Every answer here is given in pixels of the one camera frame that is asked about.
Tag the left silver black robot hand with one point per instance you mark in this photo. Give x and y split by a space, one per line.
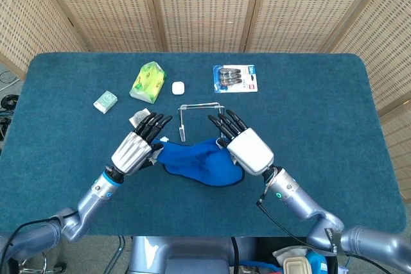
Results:
131 152

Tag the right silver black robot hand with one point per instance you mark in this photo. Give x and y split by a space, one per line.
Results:
252 150

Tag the blue microfiber cloth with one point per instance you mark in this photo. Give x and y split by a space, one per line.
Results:
199 161

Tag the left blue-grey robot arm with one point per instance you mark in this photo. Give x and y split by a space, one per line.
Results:
93 197

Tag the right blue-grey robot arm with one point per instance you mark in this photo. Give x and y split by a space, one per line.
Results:
298 200

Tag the small green white box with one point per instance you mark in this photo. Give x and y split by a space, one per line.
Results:
105 101

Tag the green tissue pack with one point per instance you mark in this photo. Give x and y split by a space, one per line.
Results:
147 81

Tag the teal table mat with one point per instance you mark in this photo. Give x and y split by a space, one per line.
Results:
321 126

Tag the blue blister card of clips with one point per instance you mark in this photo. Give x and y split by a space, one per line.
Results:
234 78

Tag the small white rounded case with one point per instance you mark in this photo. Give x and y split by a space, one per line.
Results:
178 88

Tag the black storage bin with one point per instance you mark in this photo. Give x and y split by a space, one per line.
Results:
266 244

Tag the white crumpled cloth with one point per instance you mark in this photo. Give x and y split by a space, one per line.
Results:
285 252

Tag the blue-grey robot torso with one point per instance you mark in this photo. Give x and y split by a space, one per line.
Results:
180 254

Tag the blue fabric bag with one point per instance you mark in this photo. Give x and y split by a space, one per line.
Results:
260 267

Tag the beige lidded food box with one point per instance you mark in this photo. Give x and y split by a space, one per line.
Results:
297 267

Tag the blue pump bottle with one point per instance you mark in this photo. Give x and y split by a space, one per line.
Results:
316 262

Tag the chrome stool base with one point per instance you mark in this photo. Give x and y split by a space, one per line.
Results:
44 262

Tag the bamboo folding screen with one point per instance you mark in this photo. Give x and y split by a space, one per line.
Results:
205 7

